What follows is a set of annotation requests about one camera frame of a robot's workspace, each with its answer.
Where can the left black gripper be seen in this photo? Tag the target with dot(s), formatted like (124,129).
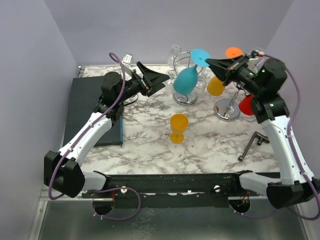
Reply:
(151,76)

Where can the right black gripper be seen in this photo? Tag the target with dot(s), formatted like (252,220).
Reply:
(231,66)

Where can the blue plastic wine glass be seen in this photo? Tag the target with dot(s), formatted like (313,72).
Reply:
(187,79)

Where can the red plastic wine glass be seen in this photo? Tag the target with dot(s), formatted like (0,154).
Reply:
(245,105)

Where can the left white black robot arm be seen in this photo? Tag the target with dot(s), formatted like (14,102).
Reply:
(62,169)

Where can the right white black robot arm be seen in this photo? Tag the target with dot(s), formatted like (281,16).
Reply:
(297,183)

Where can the dark orange hanging wine glass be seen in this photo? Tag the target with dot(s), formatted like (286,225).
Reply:
(233,52)

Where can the yellow-orange hanging wine glass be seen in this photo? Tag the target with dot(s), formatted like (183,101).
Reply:
(215,87)

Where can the chrome bottle rack centre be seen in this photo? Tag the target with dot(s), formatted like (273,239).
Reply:
(180,99)

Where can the clear hanging wine glass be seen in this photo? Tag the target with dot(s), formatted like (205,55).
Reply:
(260,50)

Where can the chrome wine glass rack right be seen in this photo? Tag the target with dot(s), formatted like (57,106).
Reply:
(227,109)

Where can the orange standing plastic wine glass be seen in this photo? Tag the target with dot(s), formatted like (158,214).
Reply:
(178,124)

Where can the clear glass bottle front left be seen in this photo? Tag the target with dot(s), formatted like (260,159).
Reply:
(172,77)

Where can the clear glass bottle front right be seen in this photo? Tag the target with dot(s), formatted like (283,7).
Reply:
(201,85)

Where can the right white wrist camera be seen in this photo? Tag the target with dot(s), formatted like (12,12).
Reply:
(254,62)

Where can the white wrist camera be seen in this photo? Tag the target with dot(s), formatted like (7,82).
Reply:
(127,62)
(254,62)

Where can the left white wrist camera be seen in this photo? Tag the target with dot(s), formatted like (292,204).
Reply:
(127,62)

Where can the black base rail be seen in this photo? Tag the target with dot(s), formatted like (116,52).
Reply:
(176,190)

